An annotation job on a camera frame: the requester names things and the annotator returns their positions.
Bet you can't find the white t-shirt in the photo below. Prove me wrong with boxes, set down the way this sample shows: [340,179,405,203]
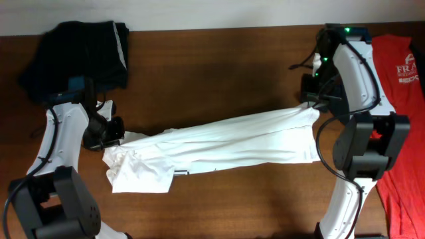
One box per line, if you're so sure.
[102,106,320,193]

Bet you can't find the red printed t-shirt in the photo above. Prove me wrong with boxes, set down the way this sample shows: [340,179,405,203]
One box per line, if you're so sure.
[372,35,424,238]

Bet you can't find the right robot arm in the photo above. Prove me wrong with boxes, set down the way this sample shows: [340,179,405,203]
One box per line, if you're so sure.
[299,23,410,238]

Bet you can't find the dark green t-shirt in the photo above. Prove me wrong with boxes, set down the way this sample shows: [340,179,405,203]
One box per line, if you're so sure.
[410,43,425,92]

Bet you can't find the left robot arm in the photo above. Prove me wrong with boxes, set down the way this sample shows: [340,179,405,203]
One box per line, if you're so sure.
[2,76,131,239]

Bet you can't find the folded black garment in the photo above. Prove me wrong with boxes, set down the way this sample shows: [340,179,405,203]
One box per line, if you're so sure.
[18,21,129,102]

